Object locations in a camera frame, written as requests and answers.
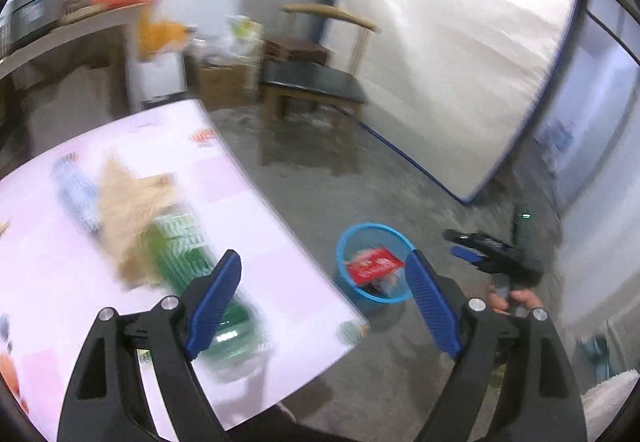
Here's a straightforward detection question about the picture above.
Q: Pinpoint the yellow plastic bag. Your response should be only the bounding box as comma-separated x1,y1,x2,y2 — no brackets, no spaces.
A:
135,4,196,63

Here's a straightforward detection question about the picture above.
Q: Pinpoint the green plastic bottle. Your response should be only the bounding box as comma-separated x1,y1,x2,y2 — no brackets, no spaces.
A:
147,209,273,368

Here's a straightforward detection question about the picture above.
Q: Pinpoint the dark wooden stool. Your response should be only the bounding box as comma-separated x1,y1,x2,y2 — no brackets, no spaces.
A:
262,37,333,68

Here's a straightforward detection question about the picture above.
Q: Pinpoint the wooden chair with black seat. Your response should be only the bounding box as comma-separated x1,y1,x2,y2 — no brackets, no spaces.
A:
257,4,381,133

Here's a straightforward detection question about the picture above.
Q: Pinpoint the grey rice cooker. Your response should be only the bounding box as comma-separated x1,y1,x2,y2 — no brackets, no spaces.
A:
7,0,68,43

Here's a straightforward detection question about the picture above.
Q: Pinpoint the blue mesh wastebasket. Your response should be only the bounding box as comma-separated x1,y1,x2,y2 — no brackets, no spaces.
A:
335,222,416,315

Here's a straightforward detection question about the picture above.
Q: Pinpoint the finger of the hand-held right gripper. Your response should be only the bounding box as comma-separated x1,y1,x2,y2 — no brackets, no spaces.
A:
450,246,493,271
442,229,507,250

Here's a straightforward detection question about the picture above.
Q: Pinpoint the large cardboard box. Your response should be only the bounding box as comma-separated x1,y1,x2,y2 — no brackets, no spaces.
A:
197,62,256,110

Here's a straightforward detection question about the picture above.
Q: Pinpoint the torn brown paper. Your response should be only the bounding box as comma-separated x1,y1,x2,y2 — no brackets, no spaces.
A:
95,157,181,290

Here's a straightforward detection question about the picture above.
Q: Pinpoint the person's right hand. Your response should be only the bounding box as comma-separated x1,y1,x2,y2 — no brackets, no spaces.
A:
485,286,546,319

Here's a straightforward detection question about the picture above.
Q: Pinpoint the beige sack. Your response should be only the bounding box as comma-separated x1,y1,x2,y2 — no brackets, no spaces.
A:
25,67,126,153

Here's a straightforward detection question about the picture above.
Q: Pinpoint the white mattress with blue edging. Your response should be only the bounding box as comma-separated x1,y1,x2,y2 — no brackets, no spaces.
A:
325,0,588,205

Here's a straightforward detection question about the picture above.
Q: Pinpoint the red snack packet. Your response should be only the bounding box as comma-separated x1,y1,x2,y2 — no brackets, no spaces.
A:
345,247,405,285

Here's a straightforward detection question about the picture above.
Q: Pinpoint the white fluffy cloth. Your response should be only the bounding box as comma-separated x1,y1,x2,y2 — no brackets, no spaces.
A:
582,369,640,442

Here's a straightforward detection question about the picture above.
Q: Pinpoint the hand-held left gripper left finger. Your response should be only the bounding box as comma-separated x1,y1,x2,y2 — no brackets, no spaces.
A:
56,249,243,442

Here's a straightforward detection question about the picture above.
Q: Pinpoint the white cabinet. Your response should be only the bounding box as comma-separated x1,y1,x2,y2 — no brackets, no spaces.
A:
125,52,188,110

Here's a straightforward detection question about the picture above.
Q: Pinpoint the blue and white toothpaste box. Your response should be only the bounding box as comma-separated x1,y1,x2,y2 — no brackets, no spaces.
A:
52,154,103,235

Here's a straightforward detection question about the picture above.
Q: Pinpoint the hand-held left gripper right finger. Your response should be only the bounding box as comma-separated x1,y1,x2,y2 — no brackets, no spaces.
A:
404,249,588,442

